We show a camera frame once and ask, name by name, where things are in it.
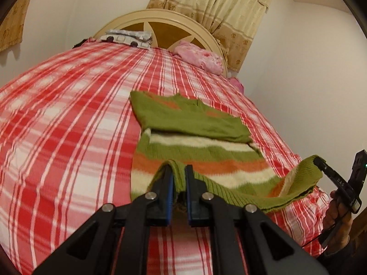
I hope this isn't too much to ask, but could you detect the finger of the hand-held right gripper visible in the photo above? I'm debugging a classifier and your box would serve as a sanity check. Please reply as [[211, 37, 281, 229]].
[[313, 156, 361, 214]]

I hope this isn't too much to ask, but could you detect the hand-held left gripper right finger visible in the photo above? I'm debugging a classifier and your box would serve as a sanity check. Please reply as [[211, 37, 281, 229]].
[[185, 165, 329, 275]]

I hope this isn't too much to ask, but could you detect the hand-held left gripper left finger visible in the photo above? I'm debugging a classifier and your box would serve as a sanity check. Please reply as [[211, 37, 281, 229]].
[[32, 165, 175, 275]]

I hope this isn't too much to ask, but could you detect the green orange striped sweater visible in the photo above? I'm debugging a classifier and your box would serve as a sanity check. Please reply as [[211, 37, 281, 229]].
[[130, 91, 324, 214]]

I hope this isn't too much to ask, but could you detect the person's right forearm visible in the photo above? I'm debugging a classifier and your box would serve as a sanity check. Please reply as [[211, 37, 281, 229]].
[[323, 233, 367, 275]]

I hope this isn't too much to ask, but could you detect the person's right hand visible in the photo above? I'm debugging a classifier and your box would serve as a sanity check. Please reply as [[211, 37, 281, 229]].
[[322, 190, 354, 247]]

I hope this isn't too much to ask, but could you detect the dark wooden furniture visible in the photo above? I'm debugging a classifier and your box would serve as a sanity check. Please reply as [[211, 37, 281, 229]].
[[351, 206, 367, 253]]

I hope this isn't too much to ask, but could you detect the pink cloth bundle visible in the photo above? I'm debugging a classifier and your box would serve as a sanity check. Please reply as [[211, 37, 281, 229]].
[[228, 77, 245, 96]]

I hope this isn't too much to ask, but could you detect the red plaid bed sheet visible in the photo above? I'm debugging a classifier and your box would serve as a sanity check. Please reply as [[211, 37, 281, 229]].
[[0, 37, 331, 275]]

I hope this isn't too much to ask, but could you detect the pink pillow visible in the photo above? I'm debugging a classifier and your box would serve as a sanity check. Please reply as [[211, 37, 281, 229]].
[[173, 41, 225, 75]]

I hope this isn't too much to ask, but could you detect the patterned grey pillow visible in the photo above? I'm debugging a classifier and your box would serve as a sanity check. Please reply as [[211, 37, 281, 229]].
[[99, 29, 154, 49]]

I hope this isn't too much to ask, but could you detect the cream arched headboard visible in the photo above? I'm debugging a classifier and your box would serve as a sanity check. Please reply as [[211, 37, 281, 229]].
[[93, 9, 230, 78]]

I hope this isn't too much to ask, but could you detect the black cable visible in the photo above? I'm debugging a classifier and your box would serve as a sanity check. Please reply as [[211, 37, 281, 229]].
[[300, 233, 326, 247]]

